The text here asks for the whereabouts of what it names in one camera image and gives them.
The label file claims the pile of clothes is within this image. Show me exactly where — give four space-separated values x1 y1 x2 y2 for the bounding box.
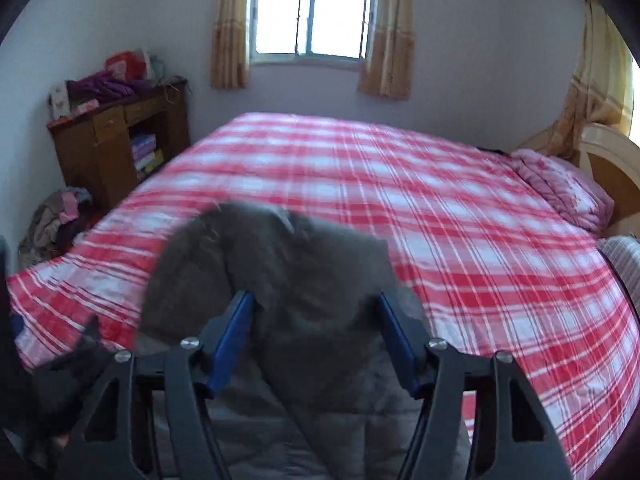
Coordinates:
19 186 96 268

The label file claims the white paper bag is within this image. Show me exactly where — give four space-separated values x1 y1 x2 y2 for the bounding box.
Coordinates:
135 48 154 81

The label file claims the pink blanket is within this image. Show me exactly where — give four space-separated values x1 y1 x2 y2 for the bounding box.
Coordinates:
510 149 615 233

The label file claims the grey puffer jacket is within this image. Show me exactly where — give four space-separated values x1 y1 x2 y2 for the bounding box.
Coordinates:
135 200 473 480

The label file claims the red plaid bed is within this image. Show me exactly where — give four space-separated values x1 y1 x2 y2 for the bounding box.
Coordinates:
7 112 640 480

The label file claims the red gift box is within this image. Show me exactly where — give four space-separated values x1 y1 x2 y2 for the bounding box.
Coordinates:
105 51 146 81

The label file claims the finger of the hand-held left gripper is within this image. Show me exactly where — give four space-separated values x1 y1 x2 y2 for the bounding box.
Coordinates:
10 312 118 436

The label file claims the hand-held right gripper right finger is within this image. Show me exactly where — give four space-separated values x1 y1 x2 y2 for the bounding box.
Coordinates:
377 291 573 480

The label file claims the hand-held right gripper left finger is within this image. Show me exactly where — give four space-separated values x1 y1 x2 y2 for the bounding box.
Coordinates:
70 290 257 480

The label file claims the white picture box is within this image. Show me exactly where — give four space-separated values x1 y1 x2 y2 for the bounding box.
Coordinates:
48 81 71 122

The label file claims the window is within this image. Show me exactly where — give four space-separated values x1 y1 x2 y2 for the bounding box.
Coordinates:
250 0 383 64

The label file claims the beige patterned curtain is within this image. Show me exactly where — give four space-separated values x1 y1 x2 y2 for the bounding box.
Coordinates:
210 0 252 90
357 0 417 99
547 0 633 161

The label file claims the white cable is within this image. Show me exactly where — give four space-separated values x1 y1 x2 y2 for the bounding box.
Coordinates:
165 79 193 107

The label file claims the purple garment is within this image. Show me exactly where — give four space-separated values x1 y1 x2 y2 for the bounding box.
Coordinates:
66 70 138 106

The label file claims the wooden desk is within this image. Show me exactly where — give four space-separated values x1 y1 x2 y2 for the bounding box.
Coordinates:
47 77 192 211

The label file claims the striped pillow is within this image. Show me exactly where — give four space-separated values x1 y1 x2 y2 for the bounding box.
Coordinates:
597 236 640 311

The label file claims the blue box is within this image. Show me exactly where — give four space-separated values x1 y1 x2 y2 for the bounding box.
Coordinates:
131 133 157 158

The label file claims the wooden headboard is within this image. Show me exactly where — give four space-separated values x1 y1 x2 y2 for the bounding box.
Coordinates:
515 124 640 233

